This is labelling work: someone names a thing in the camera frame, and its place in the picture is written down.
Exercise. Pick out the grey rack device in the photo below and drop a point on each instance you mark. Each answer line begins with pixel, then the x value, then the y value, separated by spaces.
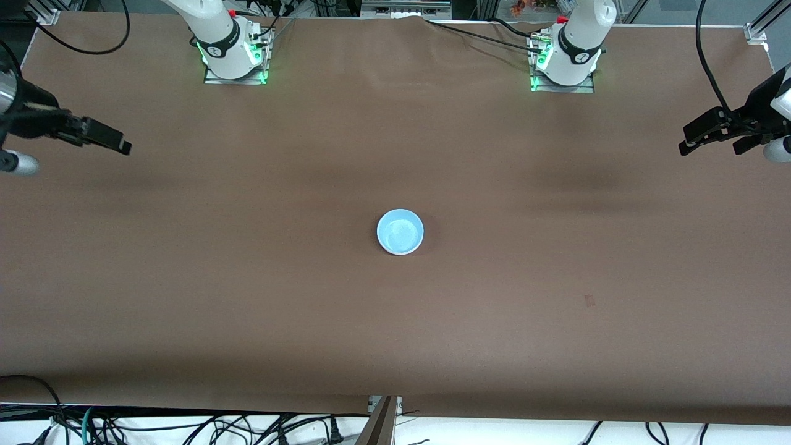
pixel 405 9

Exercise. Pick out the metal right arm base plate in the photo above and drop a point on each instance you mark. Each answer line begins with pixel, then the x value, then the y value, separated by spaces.
pixel 247 80

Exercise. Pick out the brown paper table cover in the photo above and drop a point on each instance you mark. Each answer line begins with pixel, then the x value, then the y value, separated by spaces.
pixel 395 340

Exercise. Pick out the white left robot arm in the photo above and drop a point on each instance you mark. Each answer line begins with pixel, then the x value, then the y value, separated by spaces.
pixel 578 43

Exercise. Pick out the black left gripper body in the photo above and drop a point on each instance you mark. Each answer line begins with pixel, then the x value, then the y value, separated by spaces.
pixel 759 104

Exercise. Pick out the aluminium frame corner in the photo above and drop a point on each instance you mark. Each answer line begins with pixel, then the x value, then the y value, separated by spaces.
pixel 42 15
pixel 755 32

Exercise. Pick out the aluminium profile post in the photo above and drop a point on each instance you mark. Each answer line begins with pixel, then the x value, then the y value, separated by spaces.
pixel 380 426

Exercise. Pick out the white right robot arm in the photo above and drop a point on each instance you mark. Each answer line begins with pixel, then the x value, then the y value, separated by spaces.
pixel 216 37

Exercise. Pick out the orange background object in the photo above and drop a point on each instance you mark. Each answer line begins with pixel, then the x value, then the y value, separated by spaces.
pixel 522 7

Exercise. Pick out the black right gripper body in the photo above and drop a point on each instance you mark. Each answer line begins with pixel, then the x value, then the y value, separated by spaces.
pixel 34 117

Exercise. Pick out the blue plastic bowl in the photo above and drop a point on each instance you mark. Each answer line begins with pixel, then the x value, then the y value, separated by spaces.
pixel 400 230

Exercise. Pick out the black power plug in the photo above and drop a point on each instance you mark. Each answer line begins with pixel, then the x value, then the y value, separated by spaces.
pixel 335 431

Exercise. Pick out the small metal bracket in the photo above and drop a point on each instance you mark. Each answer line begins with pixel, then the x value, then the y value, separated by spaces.
pixel 372 403

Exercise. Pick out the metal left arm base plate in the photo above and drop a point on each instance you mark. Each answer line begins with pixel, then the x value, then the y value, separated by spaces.
pixel 584 88

